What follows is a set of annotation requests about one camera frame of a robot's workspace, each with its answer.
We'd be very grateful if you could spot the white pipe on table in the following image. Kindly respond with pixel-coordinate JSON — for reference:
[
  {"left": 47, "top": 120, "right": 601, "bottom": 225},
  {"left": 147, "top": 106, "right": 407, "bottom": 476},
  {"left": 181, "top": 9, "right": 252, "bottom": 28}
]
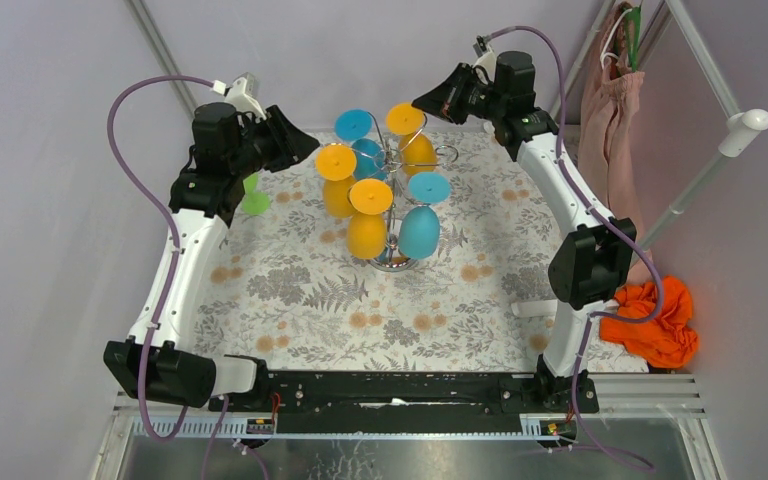
[{"left": 511, "top": 300, "right": 558, "bottom": 318}]

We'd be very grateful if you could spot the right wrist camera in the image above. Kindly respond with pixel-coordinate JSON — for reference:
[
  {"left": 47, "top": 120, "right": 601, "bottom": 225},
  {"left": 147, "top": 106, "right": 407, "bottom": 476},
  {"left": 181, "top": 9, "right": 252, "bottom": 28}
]
[{"left": 473, "top": 36, "right": 497, "bottom": 83}]

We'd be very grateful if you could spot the chrome wine glass rack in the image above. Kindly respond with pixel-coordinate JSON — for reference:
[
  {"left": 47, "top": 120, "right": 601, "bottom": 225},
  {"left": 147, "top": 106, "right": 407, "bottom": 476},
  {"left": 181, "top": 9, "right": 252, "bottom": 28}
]
[{"left": 330, "top": 110, "right": 459, "bottom": 271}]

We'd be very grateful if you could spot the green wine glass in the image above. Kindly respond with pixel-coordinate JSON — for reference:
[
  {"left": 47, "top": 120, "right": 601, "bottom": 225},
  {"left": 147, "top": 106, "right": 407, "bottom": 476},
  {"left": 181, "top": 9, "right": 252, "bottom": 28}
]
[{"left": 240, "top": 173, "right": 271, "bottom": 216}]

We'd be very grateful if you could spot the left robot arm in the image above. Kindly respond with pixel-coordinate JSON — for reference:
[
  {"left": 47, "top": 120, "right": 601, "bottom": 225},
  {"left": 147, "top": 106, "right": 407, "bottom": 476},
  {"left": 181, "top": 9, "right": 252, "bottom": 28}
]
[{"left": 103, "top": 102, "right": 320, "bottom": 411}]

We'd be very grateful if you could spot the orange wine glass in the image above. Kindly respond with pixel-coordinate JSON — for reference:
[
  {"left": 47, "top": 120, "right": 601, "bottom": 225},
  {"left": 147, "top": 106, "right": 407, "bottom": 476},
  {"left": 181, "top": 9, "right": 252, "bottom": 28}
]
[
  {"left": 347, "top": 178, "right": 393, "bottom": 260},
  {"left": 385, "top": 103, "right": 437, "bottom": 176},
  {"left": 315, "top": 144, "right": 357, "bottom": 218}
]

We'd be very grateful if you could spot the orange wine glass front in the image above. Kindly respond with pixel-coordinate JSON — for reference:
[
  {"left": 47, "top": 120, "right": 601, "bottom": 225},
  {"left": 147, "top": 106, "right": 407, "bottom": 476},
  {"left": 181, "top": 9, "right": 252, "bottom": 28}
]
[{"left": 347, "top": 178, "right": 393, "bottom": 260}]

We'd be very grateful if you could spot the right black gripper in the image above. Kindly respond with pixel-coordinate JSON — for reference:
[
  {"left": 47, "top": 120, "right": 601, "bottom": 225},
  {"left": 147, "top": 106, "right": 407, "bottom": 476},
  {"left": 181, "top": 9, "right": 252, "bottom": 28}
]
[{"left": 411, "top": 64, "right": 505, "bottom": 127}]

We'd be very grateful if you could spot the blue wine glass back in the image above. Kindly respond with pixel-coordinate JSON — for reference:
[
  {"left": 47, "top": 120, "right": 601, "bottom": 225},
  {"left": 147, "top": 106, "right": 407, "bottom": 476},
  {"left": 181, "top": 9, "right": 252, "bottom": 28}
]
[{"left": 334, "top": 109, "right": 387, "bottom": 180}]

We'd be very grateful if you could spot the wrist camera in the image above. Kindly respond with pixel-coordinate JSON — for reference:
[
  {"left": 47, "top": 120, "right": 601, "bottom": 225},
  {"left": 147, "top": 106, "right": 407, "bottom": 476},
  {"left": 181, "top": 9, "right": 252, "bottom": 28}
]
[
  {"left": 473, "top": 36, "right": 497, "bottom": 83},
  {"left": 211, "top": 72, "right": 266, "bottom": 119}
]

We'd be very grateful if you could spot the pink hanging cloth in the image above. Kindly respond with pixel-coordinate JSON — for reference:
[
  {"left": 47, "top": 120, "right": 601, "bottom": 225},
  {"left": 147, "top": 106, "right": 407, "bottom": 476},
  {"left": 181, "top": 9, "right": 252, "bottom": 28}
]
[{"left": 578, "top": 1, "right": 646, "bottom": 240}]

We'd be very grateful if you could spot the purple cable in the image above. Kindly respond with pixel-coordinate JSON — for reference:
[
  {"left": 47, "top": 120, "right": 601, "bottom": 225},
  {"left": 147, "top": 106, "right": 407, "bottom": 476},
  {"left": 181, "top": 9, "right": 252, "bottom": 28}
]
[
  {"left": 106, "top": 74, "right": 273, "bottom": 480},
  {"left": 483, "top": 25, "right": 665, "bottom": 473}
]

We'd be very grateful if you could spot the orange wine glass back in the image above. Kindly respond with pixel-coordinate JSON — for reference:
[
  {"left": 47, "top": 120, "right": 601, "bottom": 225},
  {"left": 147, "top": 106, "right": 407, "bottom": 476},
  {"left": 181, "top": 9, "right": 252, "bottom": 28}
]
[{"left": 385, "top": 103, "right": 437, "bottom": 176}]

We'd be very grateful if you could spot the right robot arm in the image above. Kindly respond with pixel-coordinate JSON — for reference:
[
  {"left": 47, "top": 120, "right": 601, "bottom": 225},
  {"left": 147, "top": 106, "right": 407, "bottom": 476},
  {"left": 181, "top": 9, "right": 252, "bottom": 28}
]
[{"left": 411, "top": 51, "right": 636, "bottom": 412}]

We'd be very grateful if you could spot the orange wine glass left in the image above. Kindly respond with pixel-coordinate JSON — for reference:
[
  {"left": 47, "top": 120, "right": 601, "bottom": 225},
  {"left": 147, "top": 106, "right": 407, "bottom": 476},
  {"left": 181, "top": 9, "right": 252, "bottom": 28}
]
[{"left": 315, "top": 144, "right": 357, "bottom": 218}]

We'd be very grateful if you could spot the orange cloth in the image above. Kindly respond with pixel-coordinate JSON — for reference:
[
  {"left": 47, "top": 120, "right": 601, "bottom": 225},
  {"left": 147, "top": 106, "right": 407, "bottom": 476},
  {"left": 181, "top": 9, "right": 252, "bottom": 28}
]
[{"left": 599, "top": 276, "right": 699, "bottom": 369}]

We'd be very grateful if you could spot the blue wine glass front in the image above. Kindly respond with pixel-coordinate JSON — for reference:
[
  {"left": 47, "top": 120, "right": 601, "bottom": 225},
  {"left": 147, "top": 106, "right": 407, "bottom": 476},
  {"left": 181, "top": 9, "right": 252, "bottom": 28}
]
[{"left": 398, "top": 172, "right": 451, "bottom": 259}]

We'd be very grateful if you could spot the white pipe frame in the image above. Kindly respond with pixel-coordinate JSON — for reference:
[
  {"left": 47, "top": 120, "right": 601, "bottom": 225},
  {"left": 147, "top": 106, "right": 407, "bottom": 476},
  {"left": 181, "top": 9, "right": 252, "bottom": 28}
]
[{"left": 546, "top": 0, "right": 768, "bottom": 253}]

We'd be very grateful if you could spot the blue wine glass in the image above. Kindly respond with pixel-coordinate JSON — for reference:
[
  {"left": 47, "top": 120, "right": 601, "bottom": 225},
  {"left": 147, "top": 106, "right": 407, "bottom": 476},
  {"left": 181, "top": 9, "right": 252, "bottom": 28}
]
[
  {"left": 334, "top": 109, "right": 387, "bottom": 180},
  {"left": 398, "top": 172, "right": 451, "bottom": 259}
]

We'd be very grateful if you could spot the floral tablecloth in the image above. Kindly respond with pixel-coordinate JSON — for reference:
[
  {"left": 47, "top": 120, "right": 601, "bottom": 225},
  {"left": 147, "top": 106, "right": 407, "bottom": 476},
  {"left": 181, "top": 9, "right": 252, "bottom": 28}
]
[{"left": 191, "top": 132, "right": 579, "bottom": 372}]

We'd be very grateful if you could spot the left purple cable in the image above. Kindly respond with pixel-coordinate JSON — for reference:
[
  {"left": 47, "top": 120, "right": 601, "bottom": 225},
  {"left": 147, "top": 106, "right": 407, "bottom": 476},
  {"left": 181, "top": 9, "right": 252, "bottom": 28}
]
[{"left": 106, "top": 74, "right": 273, "bottom": 480}]

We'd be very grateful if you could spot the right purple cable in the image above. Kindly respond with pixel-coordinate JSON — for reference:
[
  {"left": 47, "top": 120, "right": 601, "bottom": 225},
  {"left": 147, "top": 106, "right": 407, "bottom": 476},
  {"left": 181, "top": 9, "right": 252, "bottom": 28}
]
[{"left": 483, "top": 25, "right": 665, "bottom": 473}]

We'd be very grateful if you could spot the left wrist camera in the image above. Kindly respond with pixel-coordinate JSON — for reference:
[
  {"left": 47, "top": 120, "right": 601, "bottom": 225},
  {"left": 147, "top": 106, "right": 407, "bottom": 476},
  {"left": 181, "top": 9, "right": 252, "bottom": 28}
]
[{"left": 211, "top": 72, "right": 266, "bottom": 119}]

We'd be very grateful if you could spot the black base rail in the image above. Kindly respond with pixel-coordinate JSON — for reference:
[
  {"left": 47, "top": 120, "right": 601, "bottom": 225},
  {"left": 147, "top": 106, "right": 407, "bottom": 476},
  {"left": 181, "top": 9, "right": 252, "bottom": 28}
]
[{"left": 229, "top": 370, "right": 599, "bottom": 434}]

